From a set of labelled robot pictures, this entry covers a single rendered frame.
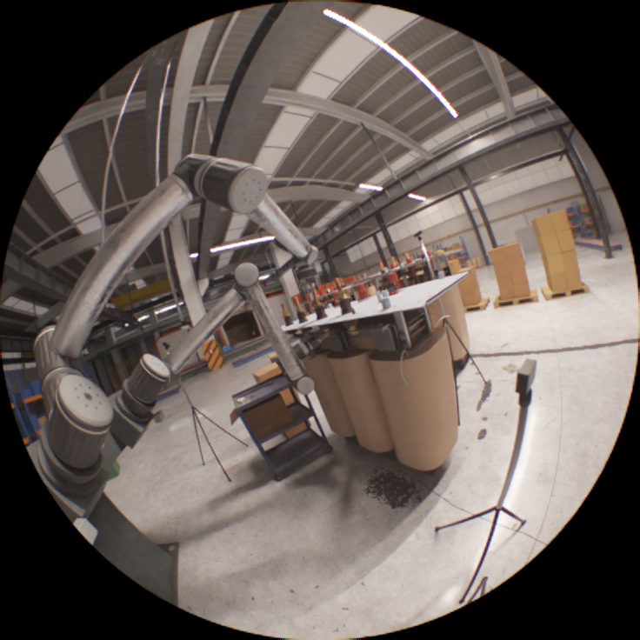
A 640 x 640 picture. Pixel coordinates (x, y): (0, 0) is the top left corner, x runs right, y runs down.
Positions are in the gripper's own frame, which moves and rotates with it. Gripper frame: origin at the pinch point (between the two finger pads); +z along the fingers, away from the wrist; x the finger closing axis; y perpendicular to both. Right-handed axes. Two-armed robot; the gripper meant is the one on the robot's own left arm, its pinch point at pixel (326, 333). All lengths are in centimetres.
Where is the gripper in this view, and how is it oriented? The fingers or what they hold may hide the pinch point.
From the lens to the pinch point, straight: 144.7
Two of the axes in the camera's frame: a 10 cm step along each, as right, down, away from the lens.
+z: 8.2, -5.4, 1.9
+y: -5.2, -8.4, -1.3
